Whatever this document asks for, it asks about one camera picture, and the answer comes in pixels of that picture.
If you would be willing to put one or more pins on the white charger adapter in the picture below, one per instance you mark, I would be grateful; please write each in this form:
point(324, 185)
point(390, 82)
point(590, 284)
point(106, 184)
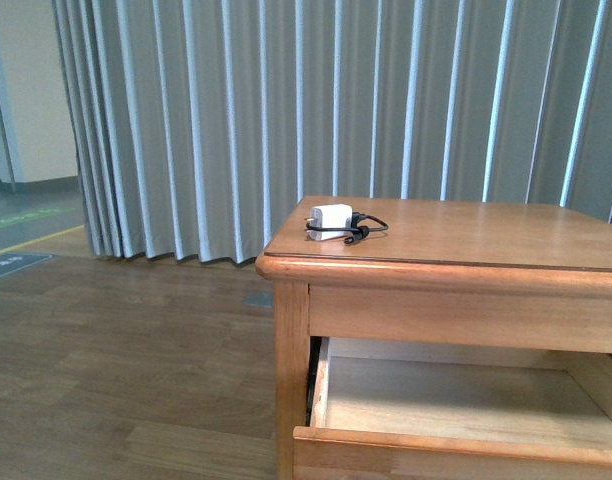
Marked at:
point(330, 221)

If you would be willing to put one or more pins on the wooden drawer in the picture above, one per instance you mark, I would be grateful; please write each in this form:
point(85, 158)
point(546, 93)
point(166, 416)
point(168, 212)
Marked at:
point(397, 410)

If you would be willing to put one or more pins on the left metal floor socket plate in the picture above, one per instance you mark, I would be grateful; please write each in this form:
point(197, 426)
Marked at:
point(260, 299)

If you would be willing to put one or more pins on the grey pleated curtain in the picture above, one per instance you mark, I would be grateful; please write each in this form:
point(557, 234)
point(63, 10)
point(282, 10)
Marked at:
point(199, 125)

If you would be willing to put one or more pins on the wooden nightstand cabinet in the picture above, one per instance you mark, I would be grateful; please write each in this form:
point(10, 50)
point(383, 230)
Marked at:
point(525, 276)

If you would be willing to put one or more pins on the green floor sticker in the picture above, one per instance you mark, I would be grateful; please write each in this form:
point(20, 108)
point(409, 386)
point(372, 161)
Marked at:
point(28, 216)

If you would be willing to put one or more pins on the blue floor sign sticker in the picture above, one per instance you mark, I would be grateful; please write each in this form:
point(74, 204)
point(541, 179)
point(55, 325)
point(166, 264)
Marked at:
point(12, 262)

